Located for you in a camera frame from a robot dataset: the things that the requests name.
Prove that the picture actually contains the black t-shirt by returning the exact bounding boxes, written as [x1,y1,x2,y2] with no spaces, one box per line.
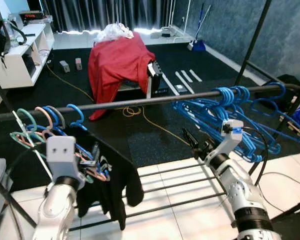
[65,125,145,231]

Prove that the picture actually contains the grey plastic hanger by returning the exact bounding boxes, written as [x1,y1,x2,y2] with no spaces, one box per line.
[52,106,67,130]

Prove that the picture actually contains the green plastic hanger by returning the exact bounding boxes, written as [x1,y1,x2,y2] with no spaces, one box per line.
[10,108,53,151]

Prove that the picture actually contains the white floor strip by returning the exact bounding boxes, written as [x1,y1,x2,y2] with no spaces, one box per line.
[181,70,194,83]
[174,71,195,96]

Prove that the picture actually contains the blue mop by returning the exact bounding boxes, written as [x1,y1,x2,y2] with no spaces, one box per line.
[187,4,213,53]

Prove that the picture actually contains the small grey device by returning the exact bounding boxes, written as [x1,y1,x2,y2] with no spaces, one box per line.
[59,60,71,74]

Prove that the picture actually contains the red cloth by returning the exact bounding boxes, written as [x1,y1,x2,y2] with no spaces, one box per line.
[87,31,157,121]

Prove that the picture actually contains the black bag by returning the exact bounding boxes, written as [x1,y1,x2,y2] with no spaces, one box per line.
[275,74,300,101]

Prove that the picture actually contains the white shelf unit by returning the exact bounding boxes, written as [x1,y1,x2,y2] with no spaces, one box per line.
[0,21,56,90]

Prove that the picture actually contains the white plastic bag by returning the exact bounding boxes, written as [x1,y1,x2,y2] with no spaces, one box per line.
[94,22,136,43]

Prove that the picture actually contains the dark curtain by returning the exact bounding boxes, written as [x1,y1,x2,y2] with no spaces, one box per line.
[40,0,177,33]

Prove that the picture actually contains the black digital clock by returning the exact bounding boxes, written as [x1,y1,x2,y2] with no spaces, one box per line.
[18,10,47,24]

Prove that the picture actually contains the light grey left wrist camera mount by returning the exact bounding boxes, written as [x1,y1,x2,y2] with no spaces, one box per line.
[46,136,86,181]

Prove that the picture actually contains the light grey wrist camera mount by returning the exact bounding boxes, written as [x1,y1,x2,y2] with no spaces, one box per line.
[46,136,86,181]
[217,119,245,162]

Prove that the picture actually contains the light grey right wrist camera mount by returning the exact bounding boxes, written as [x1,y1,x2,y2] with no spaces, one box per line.
[217,119,245,162]

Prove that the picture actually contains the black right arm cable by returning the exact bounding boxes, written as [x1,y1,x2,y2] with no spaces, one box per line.
[242,125,269,187]

